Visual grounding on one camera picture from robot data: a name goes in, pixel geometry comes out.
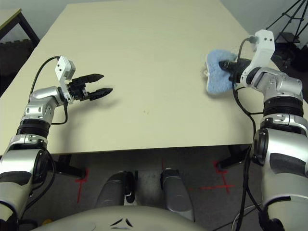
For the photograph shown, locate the beige side table black frame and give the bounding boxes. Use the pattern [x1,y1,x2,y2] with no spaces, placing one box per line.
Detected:
[0,8,40,49]

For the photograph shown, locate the light blue fluffy rag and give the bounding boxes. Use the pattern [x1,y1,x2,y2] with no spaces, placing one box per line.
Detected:
[201,49,239,95]

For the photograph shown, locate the black camera tripod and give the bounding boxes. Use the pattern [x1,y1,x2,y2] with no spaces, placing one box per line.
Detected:
[266,0,308,37]

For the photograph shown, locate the grey robot leg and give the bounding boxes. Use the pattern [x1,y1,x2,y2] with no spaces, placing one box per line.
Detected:
[95,170,135,210]
[160,168,196,222]

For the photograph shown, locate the white floor cables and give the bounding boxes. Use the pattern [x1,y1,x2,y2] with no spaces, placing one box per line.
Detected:
[231,203,264,231]

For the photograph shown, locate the black left wrist camera cable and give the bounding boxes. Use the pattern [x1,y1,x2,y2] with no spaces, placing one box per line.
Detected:
[31,56,68,125]

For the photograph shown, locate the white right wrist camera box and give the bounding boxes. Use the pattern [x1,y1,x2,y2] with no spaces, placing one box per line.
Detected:
[240,29,276,86]

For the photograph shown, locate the grey left robot leg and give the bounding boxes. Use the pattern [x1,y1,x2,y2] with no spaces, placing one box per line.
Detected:
[95,170,135,210]

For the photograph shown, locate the black low glass stand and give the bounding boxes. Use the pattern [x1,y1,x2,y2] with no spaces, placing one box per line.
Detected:
[275,32,303,44]

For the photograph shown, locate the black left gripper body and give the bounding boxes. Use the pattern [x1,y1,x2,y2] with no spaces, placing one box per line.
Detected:
[66,77,91,102]

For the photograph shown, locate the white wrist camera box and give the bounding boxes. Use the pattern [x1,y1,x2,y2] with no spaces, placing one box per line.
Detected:
[240,29,276,86]
[54,55,77,104]

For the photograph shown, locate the grey right robot leg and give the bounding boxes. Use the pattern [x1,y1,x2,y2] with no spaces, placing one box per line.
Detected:
[160,168,196,222]

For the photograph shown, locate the black table foot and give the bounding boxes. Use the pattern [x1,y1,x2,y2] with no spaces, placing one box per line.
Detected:
[217,146,251,169]
[56,155,88,179]

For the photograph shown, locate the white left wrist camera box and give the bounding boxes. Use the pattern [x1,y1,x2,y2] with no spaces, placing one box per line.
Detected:
[54,55,77,104]

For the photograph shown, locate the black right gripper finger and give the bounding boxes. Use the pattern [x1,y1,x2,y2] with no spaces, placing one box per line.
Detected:
[218,60,233,71]

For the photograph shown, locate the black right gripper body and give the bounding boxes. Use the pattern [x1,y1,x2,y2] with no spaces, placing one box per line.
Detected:
[228,59,252,84]

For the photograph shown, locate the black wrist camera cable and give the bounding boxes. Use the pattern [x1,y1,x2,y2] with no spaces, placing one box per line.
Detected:
[31,56,68,125]
[231,37,264,231]

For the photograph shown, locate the black foam puzzle mat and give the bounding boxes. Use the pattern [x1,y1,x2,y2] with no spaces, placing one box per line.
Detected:
[0,39,35,80]

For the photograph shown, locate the grey robot torso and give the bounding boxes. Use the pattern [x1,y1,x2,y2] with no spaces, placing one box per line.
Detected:
[28,204,217,231]

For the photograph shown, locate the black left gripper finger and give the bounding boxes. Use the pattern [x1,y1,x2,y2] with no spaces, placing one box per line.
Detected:
[88,88,114,101]
[80,73,105,84]

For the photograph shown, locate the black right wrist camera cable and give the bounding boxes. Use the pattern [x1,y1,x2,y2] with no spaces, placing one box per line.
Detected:
[231,37,264,231]

